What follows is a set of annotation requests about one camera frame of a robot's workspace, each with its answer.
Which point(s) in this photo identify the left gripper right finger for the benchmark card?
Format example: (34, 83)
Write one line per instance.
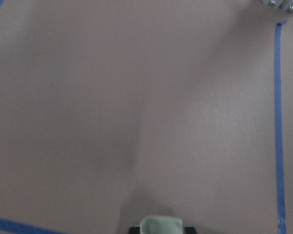
(189, 230)

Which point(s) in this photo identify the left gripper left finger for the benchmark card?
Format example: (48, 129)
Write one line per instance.
(134, 230)

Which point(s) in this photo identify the olive green long-sleeve shirt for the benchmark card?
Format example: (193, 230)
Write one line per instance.
(161, 224)

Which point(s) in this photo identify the aluminium frame post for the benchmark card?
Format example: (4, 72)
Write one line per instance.
(285, 5)

